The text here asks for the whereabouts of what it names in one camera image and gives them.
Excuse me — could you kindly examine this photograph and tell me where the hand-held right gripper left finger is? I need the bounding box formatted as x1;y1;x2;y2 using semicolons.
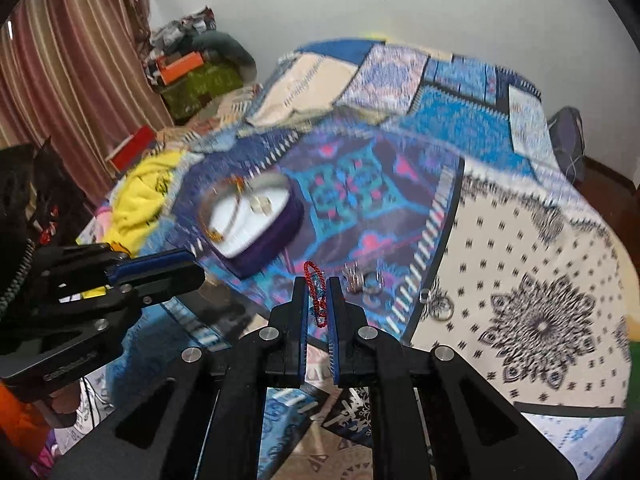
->
45;277;310;480

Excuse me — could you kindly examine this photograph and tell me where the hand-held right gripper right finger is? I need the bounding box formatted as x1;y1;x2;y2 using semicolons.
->
327;277;592;480

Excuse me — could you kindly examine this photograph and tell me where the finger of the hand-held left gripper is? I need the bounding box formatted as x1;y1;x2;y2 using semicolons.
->
35;243;196;288
0;264;206;392

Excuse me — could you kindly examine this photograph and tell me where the red thread bracelet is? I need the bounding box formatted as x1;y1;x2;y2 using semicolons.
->
302;260;327;332

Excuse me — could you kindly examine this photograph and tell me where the purple heart-shaped jewelry box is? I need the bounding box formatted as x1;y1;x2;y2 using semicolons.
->
197;172;306;279

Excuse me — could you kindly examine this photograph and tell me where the silver rings cluster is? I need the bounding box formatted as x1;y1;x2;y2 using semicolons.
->
343;264;387;297

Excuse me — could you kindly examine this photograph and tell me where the yellow cloth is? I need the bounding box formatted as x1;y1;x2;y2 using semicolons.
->
106;149;182;257

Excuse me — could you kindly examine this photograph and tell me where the red box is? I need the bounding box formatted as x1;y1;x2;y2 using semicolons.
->
106;125;157;172

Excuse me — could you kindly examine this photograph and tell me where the striped pink curtain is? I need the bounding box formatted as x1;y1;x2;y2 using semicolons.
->
0;0;173;206

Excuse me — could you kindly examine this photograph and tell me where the white black-printed cloth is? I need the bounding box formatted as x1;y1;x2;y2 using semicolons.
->
397;159;633;413

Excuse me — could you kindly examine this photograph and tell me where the person's orange clothing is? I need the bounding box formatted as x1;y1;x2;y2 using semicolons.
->
0;379;53;463

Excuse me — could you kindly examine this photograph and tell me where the orange box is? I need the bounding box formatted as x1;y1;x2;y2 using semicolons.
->
156;51;207;87

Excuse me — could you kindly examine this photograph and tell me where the printed bags heap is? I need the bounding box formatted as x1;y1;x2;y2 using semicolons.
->
149;6;218;61

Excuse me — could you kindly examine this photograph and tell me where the grey cushion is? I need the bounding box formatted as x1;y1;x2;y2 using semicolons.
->
191;30;259;81

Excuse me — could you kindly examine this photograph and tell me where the blue patchwork blanket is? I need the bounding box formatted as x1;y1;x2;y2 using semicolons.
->
75;36;557;356

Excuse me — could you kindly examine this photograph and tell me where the grey backpack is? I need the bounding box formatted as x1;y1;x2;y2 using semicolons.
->
546;106;587;183

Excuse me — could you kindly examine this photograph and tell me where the gold chain necklace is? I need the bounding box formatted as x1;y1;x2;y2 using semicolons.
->
199;184;251;247

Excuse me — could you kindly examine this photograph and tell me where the large silver ring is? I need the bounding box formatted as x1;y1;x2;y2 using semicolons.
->
429;294;455;322

